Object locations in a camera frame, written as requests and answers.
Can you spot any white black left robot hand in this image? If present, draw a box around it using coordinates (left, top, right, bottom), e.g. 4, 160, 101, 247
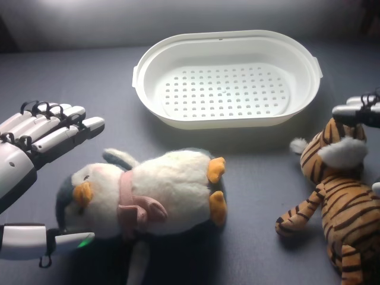
0, 100, 105, 268

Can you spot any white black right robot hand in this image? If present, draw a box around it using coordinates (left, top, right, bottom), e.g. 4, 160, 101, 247
331, 87, 380, 196

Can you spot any plush orange striped tiger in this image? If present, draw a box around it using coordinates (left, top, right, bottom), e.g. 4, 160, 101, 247
274, 117, 380, 285

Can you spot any white perforated oval basket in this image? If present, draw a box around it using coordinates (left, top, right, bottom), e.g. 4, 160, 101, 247
132, 28, 324, 130

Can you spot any plush penguin with pink scarf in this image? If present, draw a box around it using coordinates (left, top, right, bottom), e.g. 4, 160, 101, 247
55, 147, 229, 285

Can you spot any grey table cloth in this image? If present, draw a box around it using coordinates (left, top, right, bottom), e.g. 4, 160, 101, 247
0, 37, 380, 285

